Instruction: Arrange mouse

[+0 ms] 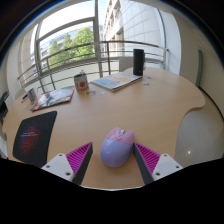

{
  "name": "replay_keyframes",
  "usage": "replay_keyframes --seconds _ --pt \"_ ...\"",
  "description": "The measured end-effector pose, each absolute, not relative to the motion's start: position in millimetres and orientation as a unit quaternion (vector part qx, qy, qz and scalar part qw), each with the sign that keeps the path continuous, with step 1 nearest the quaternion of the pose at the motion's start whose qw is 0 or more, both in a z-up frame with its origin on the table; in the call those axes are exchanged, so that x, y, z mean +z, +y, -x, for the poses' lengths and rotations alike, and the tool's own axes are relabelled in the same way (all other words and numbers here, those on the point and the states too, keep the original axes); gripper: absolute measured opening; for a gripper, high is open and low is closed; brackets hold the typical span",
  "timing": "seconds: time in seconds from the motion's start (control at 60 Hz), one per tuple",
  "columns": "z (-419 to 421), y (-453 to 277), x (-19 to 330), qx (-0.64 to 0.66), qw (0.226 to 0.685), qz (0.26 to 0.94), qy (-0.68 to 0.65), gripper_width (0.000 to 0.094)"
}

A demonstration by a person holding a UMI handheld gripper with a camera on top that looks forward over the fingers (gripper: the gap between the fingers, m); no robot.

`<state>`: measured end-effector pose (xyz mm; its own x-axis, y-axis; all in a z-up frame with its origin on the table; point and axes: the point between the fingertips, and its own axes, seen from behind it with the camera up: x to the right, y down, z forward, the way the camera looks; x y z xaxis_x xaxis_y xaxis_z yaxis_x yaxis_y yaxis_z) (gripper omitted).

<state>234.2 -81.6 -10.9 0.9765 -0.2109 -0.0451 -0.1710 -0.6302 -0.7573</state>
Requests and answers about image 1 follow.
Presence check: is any light blue picture book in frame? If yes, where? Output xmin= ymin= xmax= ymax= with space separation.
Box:
xmin=90 ymin=71 xmax=144 ymax=92

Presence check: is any black mouse pad red print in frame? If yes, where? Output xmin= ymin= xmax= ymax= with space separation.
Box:
xmin=12 ymin=110 xmax=58 ymax=168

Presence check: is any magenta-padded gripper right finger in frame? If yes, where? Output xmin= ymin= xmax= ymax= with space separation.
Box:
xmin=133 ymin=142 xmax=184 ymax=185

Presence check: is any black cylinder speaker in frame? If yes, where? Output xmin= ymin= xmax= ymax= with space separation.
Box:
xmin=132 ymin=48 xmax=146 ymax=77

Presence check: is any white mug with heart print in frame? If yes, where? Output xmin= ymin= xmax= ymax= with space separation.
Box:
xmin=73 ymin=71 xmax=90 ymax=92

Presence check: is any white chair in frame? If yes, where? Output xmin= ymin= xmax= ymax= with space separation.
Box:
xmin=118 ymin=55 xmax=135 ymax=73

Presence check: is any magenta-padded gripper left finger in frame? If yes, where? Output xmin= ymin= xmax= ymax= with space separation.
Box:
xmin=40 ymin=142 xmax=94 ymax=186

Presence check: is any pink and lilac computer mouse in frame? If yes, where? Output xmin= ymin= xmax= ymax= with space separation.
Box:
xmin=100 ymin=126 xmax=136 ymax=168

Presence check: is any red magazine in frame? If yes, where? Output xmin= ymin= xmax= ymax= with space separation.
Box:
xmin=31 ymin=85 xmax=76 ymax=112

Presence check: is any metal balcony railing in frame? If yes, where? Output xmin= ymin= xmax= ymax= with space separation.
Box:
xmin=17 ymin=40 xmax=169 ymax=90

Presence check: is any black printer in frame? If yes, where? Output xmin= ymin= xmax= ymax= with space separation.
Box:
xmin=0 ymin=91 xmax=10 ymax=126

